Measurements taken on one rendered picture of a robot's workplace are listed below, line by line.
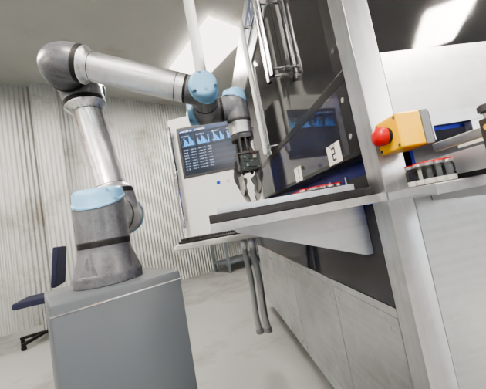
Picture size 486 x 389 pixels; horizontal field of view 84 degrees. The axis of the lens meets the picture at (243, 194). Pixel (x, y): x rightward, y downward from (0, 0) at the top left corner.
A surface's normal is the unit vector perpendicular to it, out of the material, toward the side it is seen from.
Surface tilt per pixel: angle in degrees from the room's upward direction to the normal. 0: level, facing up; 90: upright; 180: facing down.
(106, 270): 73
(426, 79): 90
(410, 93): 90
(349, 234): 90
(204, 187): 90
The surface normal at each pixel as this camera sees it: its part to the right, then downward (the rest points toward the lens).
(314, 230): 0.11, -0.11
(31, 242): 0.61, -0.18
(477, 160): -0.98, 0.17
